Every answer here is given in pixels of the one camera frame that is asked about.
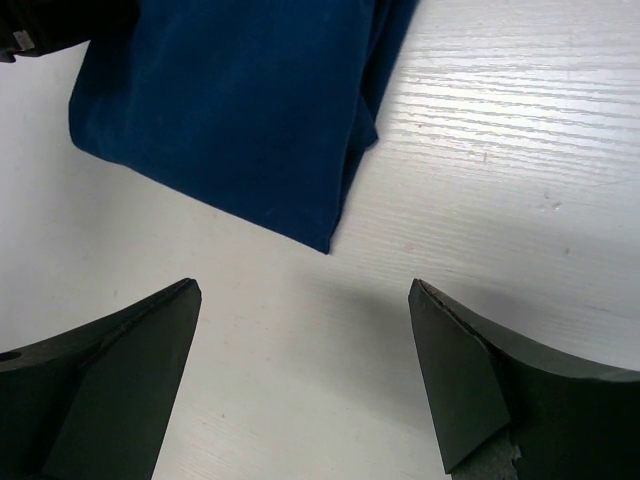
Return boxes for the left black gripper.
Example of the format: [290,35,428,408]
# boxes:
[1,0,139,63]

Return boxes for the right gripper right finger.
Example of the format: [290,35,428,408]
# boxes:
[409,280,639,479]

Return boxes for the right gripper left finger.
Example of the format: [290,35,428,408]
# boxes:
[1,279,201,479]

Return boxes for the blue t shirt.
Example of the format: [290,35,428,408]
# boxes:
[69,1,416,253]

